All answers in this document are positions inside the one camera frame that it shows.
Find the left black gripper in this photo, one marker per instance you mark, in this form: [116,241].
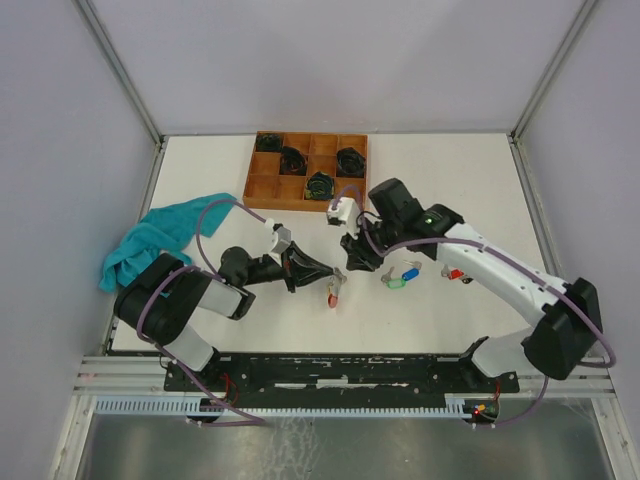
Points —
[305,267]

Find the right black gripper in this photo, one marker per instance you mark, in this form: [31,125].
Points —
[358,258]

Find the key with blue tag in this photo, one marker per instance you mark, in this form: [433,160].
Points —
[413,271]

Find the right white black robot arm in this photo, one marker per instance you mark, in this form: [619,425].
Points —
[563,318]

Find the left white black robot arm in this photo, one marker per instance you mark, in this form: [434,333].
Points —
[160,302]

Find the key with green tag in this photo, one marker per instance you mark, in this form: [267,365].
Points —
[392,282]

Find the key with red tag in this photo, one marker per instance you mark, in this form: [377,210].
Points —
[452,273]

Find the rolled dark tie right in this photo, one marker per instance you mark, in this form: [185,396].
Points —
[350,163]

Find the rolled dark tie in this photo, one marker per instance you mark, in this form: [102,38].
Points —
[270,142]
[292,162]
[350,163]

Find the wooden compartment tray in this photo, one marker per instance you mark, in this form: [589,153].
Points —
[265,188]

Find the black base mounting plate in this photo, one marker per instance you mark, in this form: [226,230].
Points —
[351,380]

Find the rolled dark tie centre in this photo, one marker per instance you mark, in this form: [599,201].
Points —
[292,162]

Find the teal cloth towel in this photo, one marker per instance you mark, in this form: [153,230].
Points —
[168,229]

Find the rolled dark tie top left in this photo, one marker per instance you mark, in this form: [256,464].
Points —
[270,142]

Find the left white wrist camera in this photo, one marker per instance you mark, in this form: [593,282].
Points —
[280,237]

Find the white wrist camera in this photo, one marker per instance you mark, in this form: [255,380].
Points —
[345,213]
[280,237]

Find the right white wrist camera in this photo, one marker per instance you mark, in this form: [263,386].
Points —
[345,213]

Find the grey slotted cable duct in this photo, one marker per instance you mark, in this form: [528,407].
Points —
[199,407]

